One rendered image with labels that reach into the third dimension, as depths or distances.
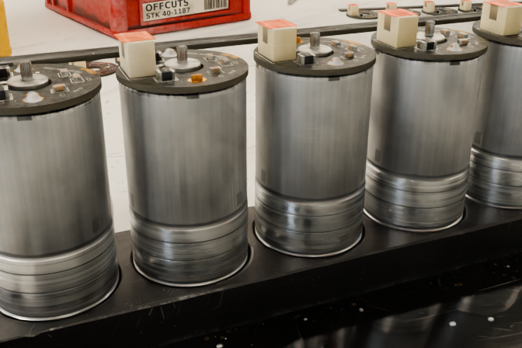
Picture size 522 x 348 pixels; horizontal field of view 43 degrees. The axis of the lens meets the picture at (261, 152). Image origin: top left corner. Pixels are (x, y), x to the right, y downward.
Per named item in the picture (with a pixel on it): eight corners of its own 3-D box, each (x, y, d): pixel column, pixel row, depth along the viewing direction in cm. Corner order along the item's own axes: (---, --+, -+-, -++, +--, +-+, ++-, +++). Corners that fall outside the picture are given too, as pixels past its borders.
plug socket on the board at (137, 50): (171, 74, 12) (168, 39, 12) (124, 80, 12) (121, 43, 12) (159, 63, 13) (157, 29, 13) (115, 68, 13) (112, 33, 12)
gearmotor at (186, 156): (266, 305, 14) (267, 71, 12) (151, 335, 13) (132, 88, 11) (225, 248, 16) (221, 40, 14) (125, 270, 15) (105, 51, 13)
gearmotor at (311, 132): (379, 276, 15) (399, 56, 13) (280, 301, 14) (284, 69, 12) (328, 226, 17) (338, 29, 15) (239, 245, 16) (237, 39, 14)
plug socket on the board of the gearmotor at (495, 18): (529, 33, 15) (534, 4, 15) (499, 37, 15) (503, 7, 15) (504, 26, 16) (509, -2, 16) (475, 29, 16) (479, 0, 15)
